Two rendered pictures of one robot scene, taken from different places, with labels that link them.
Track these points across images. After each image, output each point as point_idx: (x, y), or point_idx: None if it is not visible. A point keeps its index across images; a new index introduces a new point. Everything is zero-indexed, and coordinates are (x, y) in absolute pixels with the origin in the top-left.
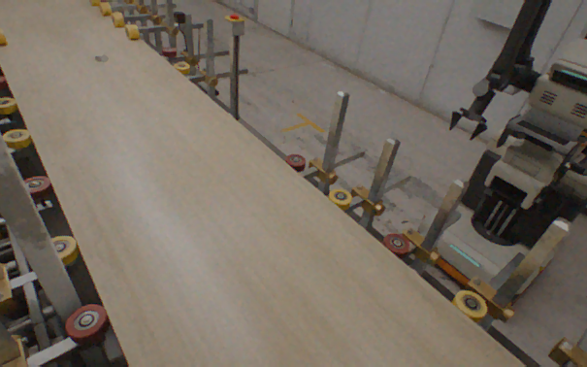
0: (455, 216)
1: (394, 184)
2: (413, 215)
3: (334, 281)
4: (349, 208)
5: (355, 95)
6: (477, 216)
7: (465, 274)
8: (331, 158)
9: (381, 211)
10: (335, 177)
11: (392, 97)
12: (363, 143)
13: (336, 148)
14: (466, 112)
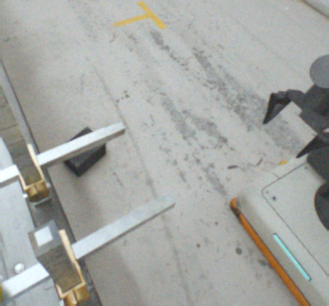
0: None
1: (135, 226)
2: (247, 157)
3: None
4: (15, 295)
5: None
6: (325, 194)
7: (290, 276)
8: (22, 171)
9: (80, 303)
10: (40, 193)
11: None
12: (209, 45)
13: (24, 157)
14: (296, 102)
